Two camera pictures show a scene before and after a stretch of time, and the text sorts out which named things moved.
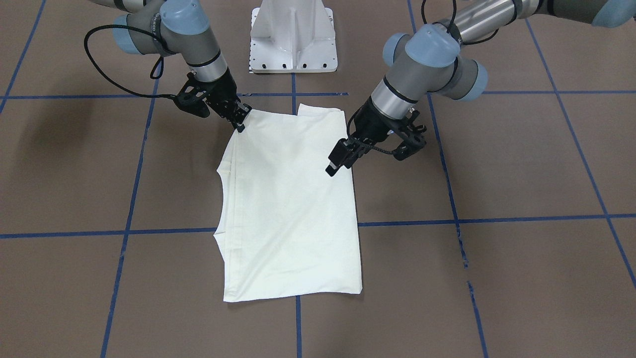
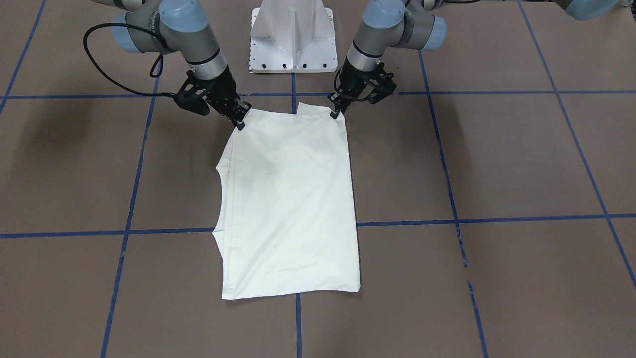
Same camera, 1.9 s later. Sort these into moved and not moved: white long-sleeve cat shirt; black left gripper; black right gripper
Moved: black left gripper
Not moved: black right gripper; white long-sleeve cat shirt
